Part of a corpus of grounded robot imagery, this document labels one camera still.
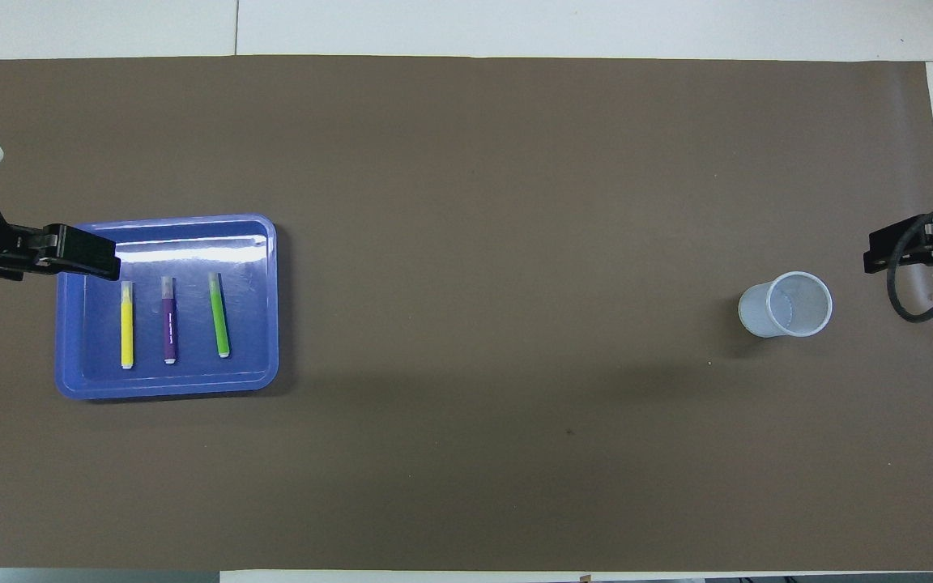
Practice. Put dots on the green marker pen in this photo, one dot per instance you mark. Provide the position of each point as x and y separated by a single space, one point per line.
219 316

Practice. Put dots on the purple marker pen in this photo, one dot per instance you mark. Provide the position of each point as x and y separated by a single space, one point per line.
168 320

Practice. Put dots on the brown table mat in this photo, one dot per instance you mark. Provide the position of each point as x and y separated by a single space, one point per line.
466 243

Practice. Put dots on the blue plastic tray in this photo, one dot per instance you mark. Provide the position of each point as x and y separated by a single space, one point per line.
256 356

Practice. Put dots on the translucent plastic cup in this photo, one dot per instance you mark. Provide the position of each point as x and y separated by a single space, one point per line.
758 312

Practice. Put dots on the yellow marker pen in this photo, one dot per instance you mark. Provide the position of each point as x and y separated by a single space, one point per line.
127 324

